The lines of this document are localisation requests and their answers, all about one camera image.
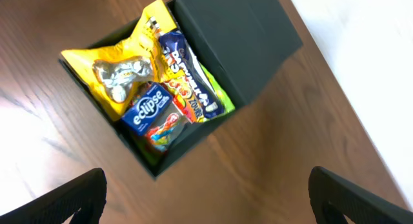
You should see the purple dairy milk chocolate bar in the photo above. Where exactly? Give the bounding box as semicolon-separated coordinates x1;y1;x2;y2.
159;31;225;119

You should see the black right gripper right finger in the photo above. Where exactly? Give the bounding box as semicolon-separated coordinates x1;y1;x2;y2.
308;166;412;224

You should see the blue eclipse mints tin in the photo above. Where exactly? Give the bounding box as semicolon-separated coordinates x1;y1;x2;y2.
121;83;172;136

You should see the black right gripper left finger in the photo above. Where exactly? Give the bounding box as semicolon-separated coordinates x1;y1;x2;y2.
1;168;107;224

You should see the yellow snack bag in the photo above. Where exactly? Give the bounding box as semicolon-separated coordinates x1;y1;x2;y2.
61;0;184;121

